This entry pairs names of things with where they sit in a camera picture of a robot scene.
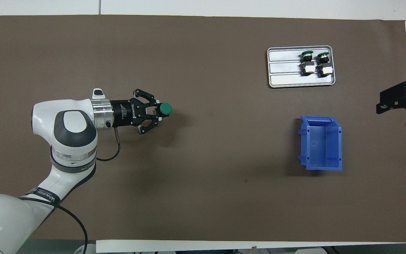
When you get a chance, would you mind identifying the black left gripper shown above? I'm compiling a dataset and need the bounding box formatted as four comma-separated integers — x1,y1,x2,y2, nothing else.
111,88,164,135

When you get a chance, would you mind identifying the green push button switch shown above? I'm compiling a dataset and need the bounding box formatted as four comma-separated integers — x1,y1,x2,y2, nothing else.
158,102,173,117
300,50,315,76
316,52,333,77

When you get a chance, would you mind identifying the blue plastic bin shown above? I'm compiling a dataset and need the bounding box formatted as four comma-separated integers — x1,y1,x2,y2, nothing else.
297,116,343,171

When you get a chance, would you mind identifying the brown table mat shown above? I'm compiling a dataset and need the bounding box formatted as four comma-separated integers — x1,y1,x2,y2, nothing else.
0,15,406,243

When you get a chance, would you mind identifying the silver metal tray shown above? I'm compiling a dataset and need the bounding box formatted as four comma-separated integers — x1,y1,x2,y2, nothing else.
267,46,336,88

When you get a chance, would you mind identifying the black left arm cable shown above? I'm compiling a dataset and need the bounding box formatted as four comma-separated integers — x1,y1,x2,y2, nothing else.
19,128,122,254

